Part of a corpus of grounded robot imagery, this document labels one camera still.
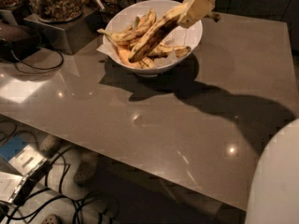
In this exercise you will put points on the blue paper sheet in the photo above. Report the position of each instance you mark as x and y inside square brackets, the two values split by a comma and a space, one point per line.
[12, 149]

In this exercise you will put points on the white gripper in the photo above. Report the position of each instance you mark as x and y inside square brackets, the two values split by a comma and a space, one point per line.
[195, 11]

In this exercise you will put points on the silver electronics box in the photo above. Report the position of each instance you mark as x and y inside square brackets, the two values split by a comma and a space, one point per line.
[13, 187]

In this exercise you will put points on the grey clog shoe left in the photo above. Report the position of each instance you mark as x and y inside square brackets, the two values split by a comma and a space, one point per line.
[50, 145]

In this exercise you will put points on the white ceramic bowl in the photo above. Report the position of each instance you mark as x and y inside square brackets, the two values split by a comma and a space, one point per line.
[178, 37]

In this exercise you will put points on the dark round appliance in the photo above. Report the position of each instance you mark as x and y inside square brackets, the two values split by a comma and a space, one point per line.
[17, 42]

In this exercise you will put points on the white paper liner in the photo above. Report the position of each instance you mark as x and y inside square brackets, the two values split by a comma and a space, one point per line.
[124, 50]

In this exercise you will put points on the grey clog shoe right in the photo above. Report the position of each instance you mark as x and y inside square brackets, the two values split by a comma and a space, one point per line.
[86, 169]

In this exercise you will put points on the grey shoe bottom edge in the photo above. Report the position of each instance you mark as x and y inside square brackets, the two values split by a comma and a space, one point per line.
[51, 219]

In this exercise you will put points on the grey clog shoe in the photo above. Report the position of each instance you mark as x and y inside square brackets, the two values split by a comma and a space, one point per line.
[86, 169]
[50, 145]

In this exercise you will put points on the spotted banana top left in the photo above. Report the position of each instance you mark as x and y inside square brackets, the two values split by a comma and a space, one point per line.
[125, 38]

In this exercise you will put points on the small banana right side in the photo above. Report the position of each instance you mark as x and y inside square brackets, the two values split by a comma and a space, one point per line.
[163, 51]

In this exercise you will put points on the large spotted banana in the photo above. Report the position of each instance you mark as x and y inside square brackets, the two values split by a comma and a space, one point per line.
[159, 31]

